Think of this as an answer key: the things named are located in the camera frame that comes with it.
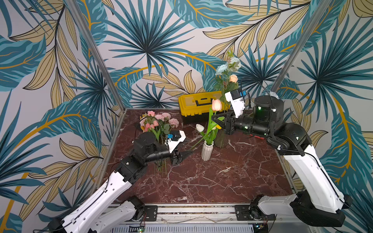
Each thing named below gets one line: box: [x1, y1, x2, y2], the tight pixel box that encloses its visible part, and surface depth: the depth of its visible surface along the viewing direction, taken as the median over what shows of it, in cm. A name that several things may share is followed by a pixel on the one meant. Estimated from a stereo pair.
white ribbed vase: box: [201, 140, 215, 162], surface depth 83 cm
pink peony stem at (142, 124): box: [139, 116, 147, 132], surface depth 105 cm
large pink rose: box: [147, 110, 155, 117], surface depth 108 cm
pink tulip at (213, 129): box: [190, 99, 225, 150], surface depth 56 cm
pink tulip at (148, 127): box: [144, 122, 155, 135], surface depth 100 cm
